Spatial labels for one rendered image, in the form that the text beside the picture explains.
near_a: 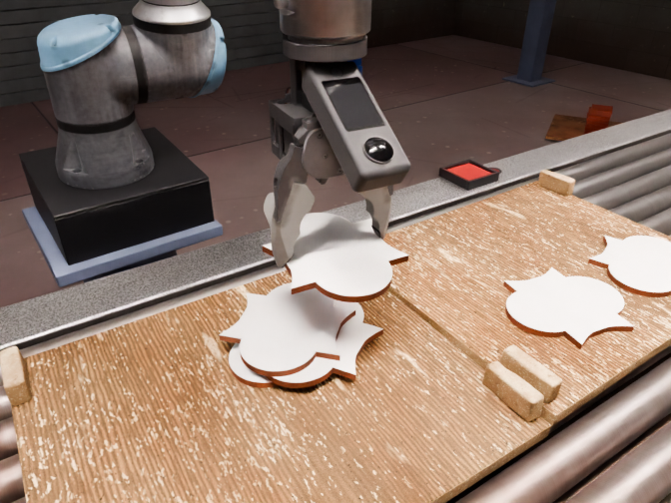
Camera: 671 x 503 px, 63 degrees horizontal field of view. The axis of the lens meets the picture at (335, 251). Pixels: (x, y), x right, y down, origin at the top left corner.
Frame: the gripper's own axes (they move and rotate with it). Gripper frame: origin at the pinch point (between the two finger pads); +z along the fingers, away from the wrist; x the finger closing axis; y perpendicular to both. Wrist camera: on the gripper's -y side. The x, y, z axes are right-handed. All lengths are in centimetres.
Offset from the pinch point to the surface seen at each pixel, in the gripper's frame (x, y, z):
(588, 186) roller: -59, 17, 12
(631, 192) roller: -64, 12, 12
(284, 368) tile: 8.2, -5.4, 7.8
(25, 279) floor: 53, 188, 105
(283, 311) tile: 5.0, 2.7, 7.8
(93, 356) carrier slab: 24.2, 7.6, 10.4
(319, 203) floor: -90, 196, 104
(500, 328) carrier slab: -16.5, -8.0, 10.2
